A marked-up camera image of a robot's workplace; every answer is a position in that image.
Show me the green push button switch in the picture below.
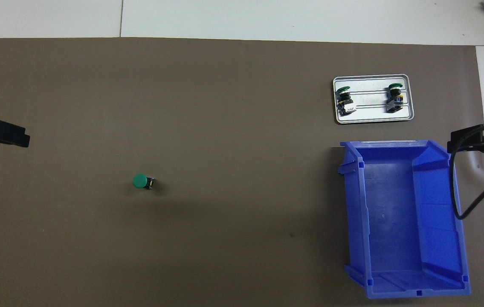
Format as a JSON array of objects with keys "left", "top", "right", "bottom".
[
  {"left": 132, "top": 173, "right": 156, "bottom": 191},
  {"left": 336, "top": 86, "right": 356, "bottom": 116},
  {"left": 385, "top": 83, "right": 404, "bottom": 113}
]

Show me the grey metal tray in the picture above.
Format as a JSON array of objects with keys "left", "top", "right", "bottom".
[{"left": 333, "top": 74, "right": 414, "bottom": 125}]

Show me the blue plastic storage bin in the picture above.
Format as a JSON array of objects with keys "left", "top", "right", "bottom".
[{"left": 338, "top": 139, "right": 472, "bottom": 299}]

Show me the brown paper table mat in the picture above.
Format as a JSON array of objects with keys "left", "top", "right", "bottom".
[{"left": 0, "top": 38, "right": 484, "bottom": 307}]

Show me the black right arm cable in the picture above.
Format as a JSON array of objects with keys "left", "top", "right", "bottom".
[{"left": 450, "top": 122, "right": 484, "bottom": 220}]

